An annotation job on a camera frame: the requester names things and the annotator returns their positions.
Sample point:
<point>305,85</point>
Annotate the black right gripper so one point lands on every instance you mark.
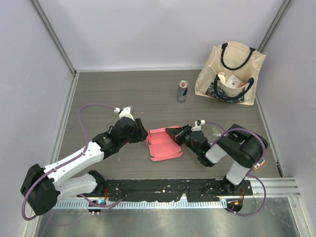
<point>181,131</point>

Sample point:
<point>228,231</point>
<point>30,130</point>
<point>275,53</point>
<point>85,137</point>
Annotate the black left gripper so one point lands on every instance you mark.
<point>141,134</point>

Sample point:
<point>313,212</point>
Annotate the pink paper box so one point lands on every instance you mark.
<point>161,146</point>

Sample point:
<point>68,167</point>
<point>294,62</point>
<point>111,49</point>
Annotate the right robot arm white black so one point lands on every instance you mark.
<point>245,147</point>

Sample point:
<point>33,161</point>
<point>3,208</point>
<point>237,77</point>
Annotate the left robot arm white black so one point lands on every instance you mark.
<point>44,186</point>

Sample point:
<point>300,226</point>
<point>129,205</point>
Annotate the white box in bag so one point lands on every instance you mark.
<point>233,82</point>

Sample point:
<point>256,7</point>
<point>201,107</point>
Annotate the orange blue small box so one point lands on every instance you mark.
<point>259,163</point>

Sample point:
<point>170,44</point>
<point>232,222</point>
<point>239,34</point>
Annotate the clear plastic wrapper scrap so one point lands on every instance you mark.
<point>215,131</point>

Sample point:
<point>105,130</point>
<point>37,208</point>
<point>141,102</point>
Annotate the silver blue drink can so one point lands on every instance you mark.
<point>182,91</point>

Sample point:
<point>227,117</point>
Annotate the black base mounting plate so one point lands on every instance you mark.
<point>168,190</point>

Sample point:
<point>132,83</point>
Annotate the white tape roll in bag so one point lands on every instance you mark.
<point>222,77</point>

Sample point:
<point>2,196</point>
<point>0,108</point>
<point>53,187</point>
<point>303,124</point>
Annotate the beige canvas tote bag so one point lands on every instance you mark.
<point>232,58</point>

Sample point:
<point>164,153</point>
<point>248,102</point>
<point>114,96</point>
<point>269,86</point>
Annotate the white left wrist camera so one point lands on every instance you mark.
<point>125,112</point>

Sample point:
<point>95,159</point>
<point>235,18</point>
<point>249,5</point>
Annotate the grey slotted cable duct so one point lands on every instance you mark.
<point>75,204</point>

